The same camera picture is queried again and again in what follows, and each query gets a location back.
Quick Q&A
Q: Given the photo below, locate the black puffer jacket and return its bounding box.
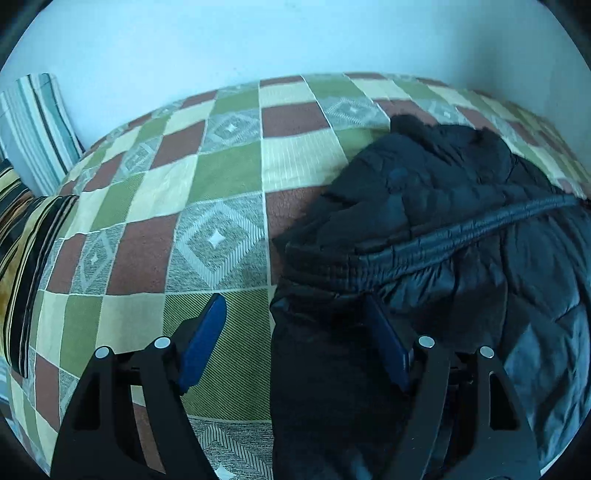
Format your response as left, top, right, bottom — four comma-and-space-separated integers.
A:
270, 115, 590, 479

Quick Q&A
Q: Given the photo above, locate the checkered patchwork bedspread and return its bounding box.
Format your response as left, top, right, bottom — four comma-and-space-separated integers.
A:
1, 72, 590, 479

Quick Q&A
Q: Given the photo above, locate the yellow black striped pillow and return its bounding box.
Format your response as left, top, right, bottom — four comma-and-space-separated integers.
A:
1, 159, 78, 378

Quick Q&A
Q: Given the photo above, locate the grey white striped pillow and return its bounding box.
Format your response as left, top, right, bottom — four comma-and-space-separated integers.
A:
1, 73, 83, 195

